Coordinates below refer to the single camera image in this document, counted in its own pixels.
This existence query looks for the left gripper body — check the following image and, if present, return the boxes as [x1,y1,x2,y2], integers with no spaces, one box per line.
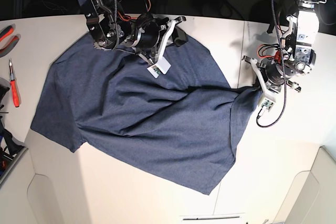
[243,56,301,97]

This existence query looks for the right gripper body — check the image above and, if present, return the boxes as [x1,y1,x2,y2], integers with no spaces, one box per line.
[128,13,186,64]

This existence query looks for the blue-grey t-shirt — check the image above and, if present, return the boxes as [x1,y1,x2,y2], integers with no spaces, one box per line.
[31,34,261,195]

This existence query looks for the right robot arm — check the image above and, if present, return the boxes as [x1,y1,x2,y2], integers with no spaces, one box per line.
[77,0,188,66]

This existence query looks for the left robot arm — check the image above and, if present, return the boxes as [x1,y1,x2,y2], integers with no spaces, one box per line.
[243,0,327,106]

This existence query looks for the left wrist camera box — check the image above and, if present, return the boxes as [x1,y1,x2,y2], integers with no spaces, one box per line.
[258,93,276,110]

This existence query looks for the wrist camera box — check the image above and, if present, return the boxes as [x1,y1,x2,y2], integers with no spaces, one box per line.
[147,57,171,78]
[258,93,276,110]

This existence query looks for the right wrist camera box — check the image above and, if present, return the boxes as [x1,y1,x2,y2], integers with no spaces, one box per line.
[147,57,171,78]

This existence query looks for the braided camera cable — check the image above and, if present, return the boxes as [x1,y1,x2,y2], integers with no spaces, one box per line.
[111,0,121,49]
[256,0,288,128]

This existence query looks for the red-handled pliers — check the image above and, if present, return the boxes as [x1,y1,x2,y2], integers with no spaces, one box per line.
[0,25,20,58]

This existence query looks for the orange-handled screwdriver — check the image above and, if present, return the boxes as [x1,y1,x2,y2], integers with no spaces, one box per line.
[9,59,20,108]

